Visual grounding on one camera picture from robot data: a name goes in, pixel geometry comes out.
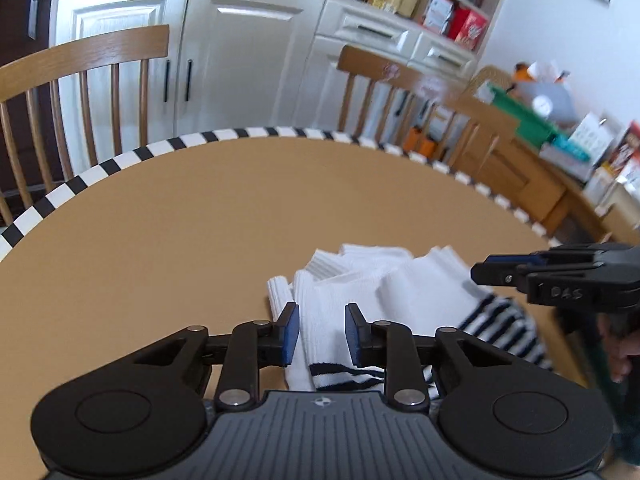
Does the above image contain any person's right hand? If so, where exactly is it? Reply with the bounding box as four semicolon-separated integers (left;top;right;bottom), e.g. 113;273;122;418
598;314;640;384

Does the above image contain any white sideboard cabinet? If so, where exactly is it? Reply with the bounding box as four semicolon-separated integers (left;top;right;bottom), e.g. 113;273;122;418
50;0;480;142

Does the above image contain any red snack box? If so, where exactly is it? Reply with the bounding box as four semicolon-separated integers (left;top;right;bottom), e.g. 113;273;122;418
447;6;488;50

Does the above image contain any right wooden chair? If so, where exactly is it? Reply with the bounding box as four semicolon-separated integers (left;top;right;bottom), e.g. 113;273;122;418
335;44;522;166

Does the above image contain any wooden chair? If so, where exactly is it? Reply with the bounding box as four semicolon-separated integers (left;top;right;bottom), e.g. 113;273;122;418
335;44;522;166
1;25;170;209

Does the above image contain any green plastic bin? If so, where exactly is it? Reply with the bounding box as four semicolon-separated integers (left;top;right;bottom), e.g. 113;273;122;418
488;82;564;150

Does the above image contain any striped white navy sweater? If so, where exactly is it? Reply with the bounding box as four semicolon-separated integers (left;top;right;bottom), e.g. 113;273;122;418
267;244;552;391

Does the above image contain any wooden side cabinet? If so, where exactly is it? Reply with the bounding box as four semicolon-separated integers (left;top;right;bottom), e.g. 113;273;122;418
444;64;640;246

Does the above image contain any left wooden chair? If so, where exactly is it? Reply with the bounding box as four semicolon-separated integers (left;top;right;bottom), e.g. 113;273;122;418
1;25;170;209

